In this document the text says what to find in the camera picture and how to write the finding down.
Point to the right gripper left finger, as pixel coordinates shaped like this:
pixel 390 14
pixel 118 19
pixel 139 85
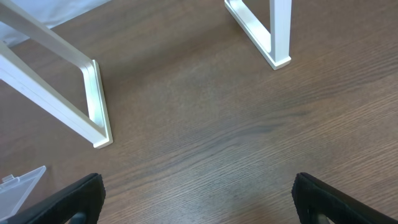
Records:
pixel 77 199

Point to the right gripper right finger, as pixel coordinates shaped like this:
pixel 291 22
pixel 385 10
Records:
pixel 323 202

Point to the red and yellow tip box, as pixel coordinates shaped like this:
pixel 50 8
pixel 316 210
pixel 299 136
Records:
pixel 15 189

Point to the white and blue stand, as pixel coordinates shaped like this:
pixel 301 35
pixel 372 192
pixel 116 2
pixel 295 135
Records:
pixel 93 93

